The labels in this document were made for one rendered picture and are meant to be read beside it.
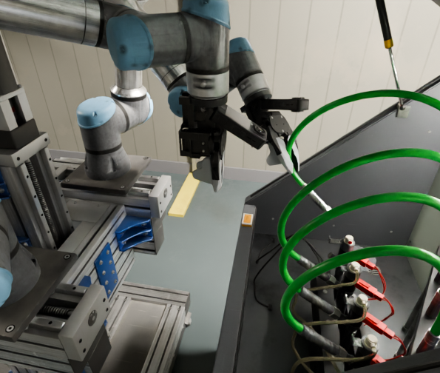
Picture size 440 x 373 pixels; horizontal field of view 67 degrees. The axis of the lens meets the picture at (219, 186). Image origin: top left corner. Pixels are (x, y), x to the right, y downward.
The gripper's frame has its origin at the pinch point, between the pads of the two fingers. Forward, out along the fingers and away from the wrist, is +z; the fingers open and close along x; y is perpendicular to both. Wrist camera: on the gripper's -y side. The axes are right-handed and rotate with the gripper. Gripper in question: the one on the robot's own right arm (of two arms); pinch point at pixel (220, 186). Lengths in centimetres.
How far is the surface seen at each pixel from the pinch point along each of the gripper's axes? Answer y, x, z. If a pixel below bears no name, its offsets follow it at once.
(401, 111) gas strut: -42, -31, -8
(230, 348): -5.7, 19.6, 27.1
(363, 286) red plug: -30.8, 10.3, 13.6
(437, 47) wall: -111, -193, 5
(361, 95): -26.5, -8.6, -18.4
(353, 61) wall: -60, -194, 16
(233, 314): -5.2, 11.5, 27.1
